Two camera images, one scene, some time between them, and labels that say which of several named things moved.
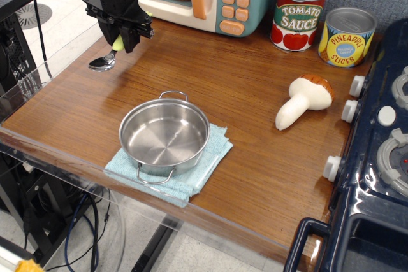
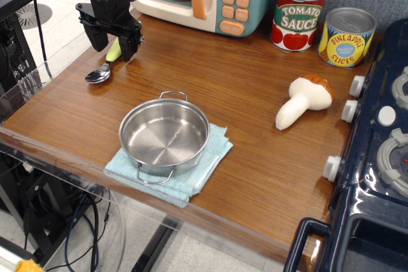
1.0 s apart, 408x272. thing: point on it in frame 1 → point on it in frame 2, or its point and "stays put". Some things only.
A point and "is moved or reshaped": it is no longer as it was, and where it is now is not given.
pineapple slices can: (347, 36) stays put
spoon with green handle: (107, 62) is moved or reshaped
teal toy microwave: (233, 1) stays put
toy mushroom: (306, 92) stays put
